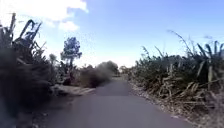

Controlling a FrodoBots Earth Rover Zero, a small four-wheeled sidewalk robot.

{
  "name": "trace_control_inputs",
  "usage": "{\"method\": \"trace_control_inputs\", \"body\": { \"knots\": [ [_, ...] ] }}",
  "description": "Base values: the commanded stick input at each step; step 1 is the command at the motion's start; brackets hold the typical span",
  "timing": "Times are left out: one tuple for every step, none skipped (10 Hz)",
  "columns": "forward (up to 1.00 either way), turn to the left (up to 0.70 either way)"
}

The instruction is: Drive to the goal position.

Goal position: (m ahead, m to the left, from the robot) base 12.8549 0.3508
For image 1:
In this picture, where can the tall reed-like plants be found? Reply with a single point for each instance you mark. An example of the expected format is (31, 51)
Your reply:
(23, 76)
(186, 73)

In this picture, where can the tall thin tree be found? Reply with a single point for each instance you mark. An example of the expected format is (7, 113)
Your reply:
(70, 53)

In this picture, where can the dry grass verge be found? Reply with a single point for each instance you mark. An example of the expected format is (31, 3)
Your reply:
(71, 90)

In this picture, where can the grey asphalt path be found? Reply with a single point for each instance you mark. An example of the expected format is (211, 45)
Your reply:
(113, 106)

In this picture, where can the dark round bush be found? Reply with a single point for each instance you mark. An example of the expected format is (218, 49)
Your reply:
(98, 74)

